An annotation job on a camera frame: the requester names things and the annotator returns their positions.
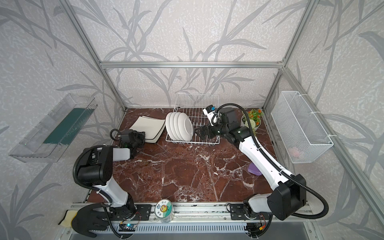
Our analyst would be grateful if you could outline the square white plate black rim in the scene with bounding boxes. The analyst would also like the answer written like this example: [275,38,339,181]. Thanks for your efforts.
[145,125,166,144]

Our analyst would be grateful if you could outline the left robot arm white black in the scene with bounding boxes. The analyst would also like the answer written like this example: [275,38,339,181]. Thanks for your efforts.
[73,129,145,219]

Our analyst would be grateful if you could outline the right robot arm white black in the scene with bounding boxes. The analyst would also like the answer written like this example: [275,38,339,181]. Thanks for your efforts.
[195,104,329,221]

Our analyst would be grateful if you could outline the round white plate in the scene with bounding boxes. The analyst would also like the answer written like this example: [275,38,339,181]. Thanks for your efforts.
[165,113,174,140]
[178,113,194,142]
[169,113,179,141]
[174,112,184,141]

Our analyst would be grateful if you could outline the white pot artificial flowers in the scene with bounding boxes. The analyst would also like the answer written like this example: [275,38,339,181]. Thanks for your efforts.
[241,109,264,133]

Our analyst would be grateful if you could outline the pink object in basket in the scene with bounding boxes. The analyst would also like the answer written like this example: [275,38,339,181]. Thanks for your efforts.
[289,147,302,159]

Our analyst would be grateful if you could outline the round tape roll green label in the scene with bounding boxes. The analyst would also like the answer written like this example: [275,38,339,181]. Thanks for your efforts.
[155,199,175,223]

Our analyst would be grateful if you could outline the left green circuit board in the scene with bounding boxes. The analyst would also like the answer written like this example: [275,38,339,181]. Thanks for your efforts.
[119,222,138,232]

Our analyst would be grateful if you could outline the black glove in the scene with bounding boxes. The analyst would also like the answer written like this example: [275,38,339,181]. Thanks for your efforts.
[72,203,110,238]

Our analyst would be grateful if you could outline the yellow sponge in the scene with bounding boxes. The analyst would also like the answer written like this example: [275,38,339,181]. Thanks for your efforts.
[58,210,78,228]

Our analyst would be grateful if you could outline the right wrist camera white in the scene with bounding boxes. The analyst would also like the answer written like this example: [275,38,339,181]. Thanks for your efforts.
[203,105,218,126]

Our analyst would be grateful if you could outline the white wire dish rack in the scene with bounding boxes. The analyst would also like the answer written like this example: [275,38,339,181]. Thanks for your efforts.
[166,93,220,146]

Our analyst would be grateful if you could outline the purple scoop pink handle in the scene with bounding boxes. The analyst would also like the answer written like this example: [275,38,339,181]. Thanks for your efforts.
[248,163,262,176]

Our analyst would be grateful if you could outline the white mesh wall basket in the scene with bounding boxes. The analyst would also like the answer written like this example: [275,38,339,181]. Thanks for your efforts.
[272,91,334,164]

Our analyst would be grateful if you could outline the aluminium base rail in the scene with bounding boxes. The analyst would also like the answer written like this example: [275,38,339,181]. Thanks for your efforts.
[55,202,324,240]

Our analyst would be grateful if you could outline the clear plastic wall shelf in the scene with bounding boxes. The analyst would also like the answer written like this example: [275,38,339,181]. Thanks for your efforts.
[9,94,98,163]

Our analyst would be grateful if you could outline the right circuit board wires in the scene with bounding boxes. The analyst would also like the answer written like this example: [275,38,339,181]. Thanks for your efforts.
[244,221,268,238]

